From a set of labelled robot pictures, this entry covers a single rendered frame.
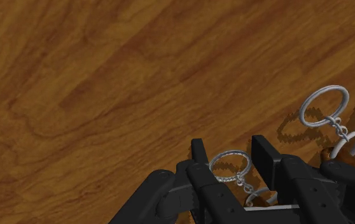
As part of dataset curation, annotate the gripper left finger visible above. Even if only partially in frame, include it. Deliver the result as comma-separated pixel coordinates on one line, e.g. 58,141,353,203
108,138,247,224

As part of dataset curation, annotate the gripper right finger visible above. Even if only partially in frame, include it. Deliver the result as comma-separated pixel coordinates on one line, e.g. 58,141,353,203
251,134,355,224

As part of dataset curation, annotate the silver keyring with chain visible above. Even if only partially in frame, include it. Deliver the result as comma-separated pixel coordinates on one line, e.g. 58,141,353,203
209,150,300,212

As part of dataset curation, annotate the silver keyring with brown fob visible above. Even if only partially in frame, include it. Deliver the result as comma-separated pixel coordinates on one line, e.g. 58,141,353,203
298,85,355,169

